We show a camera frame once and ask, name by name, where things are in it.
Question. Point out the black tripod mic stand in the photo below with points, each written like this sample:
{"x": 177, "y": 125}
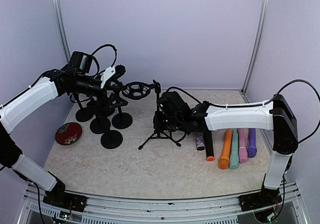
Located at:
{"x": 147, "y": 95}

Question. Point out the orange mic round stand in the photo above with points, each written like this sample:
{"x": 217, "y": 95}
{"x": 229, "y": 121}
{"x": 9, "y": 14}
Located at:
{"x": 122, "y": 120}

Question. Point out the aluminium front rail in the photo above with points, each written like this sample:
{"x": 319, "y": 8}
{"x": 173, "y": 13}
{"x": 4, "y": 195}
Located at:
{"x": 100, "y": 209}

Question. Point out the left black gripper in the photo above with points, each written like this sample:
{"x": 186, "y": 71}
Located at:
{"x": 106, "y": 103}

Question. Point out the orange microphone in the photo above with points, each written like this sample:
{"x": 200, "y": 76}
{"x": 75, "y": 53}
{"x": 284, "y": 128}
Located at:
{"x": 224, "y": 160}

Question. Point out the glitter silver microphone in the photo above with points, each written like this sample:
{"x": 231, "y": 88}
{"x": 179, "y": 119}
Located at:
{"x": 199, "y": 141}

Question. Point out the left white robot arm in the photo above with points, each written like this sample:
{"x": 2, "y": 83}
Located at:
{"x": 71, "y": 79}

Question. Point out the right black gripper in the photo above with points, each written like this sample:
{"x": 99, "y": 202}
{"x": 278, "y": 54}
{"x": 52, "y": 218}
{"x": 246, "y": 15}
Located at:
{"x": 157, "y": 122}

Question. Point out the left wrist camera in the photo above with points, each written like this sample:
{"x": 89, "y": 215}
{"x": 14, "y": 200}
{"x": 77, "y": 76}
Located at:
{"x": 112, "y": 73}

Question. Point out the purple microphone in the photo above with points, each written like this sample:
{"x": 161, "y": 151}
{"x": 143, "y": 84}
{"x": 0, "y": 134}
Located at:
{"x": 252, "y": 147}

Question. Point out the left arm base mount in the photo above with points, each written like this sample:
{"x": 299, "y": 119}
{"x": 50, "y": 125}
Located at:
{"x": 68, "y": 201}

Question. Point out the red embroidered round cushion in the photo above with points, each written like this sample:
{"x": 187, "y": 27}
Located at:
{"x": 68, "y": 133}

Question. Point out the pink mic round stand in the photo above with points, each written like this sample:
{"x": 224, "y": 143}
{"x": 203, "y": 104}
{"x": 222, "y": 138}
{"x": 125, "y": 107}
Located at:
{"x": 84, "y": 114}

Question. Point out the teal microphone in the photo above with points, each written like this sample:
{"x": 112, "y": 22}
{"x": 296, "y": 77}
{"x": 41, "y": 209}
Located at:
{"x": 234, "y": 151}

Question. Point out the pink microphone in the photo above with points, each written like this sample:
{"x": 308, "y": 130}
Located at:
{"x": 243, "y": 142}

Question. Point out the glitter mic round stand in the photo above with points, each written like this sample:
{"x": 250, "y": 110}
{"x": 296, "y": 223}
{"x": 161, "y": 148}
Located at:
{"x": 111, "y": 139}

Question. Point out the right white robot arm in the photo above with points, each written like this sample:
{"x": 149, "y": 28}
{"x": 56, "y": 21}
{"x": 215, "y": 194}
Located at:
{"x": 274, "y": 115}

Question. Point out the teal mic round stand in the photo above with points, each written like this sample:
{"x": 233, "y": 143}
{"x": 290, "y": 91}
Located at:
{"x": 100, "y": 124}

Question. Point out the black microphone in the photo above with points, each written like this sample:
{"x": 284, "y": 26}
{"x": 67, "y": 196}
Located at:
{"x": 208, "y": 141}

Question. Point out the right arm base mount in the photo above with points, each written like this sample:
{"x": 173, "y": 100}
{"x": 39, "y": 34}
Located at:
{"x": 258, "y": 200}

